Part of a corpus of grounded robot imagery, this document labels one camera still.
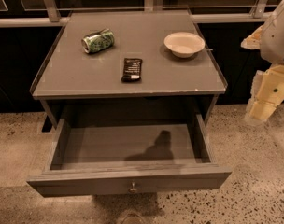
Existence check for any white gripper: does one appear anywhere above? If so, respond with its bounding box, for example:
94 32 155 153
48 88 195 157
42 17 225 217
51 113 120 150
241 0 284 124

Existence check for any white paper bowl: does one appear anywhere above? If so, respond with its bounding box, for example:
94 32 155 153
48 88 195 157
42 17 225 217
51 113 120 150
164 32 205 58

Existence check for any open grey top drawer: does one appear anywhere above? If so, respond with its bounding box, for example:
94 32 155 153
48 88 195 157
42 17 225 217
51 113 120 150
27 116 232 197

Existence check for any crushed green soda can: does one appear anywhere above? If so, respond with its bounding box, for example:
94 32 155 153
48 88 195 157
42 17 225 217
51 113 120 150
81 29 115 54

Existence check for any round metal drawer knob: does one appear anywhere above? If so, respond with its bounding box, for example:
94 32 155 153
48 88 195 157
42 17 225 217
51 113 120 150
129 182 137 194

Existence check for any grey wooden nightstand cabinet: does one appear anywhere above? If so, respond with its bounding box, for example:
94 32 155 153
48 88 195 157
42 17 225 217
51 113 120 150
31 11 227 125

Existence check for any metal railing frame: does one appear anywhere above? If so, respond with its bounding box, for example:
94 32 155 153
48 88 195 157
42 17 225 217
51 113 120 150
0 0 281 27

